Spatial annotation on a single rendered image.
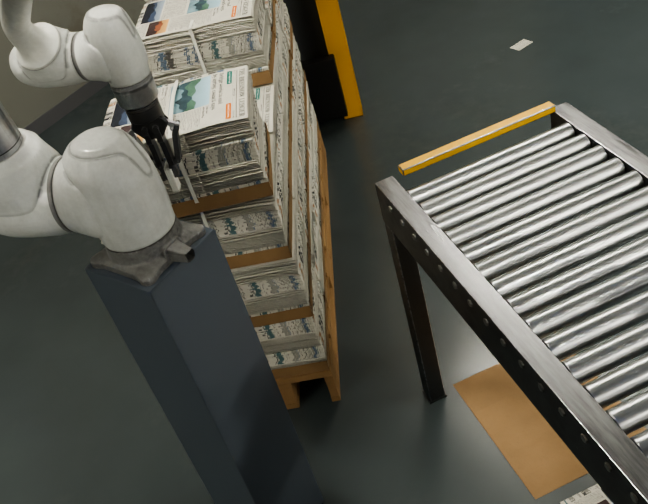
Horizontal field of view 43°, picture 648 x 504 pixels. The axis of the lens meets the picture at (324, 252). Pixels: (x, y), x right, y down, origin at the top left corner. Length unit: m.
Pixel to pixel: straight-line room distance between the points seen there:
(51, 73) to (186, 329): 0.59
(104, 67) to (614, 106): 2.45
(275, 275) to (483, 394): 0.75
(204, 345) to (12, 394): 1.51
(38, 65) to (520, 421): 1.60
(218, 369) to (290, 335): 0.61
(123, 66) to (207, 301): 0.51
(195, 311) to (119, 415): 1.21
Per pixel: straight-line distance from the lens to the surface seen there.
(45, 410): 3.05
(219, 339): 1.80
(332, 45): 3.74
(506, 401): 2.52
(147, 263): 1.64
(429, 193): 1.98
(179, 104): 2.08
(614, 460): 1.42
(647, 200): 1.90
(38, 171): 1.64
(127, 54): 1.73
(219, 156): 1.97
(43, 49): 1.77
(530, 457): 2.40
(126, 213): 1.57
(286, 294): 2.28
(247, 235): 2.14
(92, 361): 3.12
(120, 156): 1.55
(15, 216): 1.68
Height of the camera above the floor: 1.96
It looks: 39 degrees down
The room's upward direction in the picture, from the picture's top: 17 degrees counter-clockwise
